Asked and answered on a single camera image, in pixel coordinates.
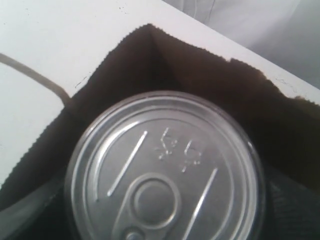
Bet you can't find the dark can silver lid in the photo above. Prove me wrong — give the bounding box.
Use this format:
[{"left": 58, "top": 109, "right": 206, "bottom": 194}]
[{"left": 64, "top": 91, "right": 266, "bottom": 240}]

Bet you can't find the white backdrop curtain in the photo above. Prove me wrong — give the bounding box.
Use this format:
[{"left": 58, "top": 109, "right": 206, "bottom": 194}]
[{"left": 167, "top": 0, "right": 320, "bottom": 87}]

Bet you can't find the brown paper bag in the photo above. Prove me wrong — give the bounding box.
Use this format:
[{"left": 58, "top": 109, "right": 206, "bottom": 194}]
[{"left": 0, "top": 24, "right": 320, "bottom": 210}]

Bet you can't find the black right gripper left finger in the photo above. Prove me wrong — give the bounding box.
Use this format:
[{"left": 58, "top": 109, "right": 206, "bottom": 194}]
[{"left": 0, "top": 186, "right": 68, "bottom": 240}]

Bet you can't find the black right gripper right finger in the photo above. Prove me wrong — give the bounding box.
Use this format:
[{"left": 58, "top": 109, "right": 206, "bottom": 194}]
[{"left": 262, "top": 167, "right": 320, "bottom": 240}]

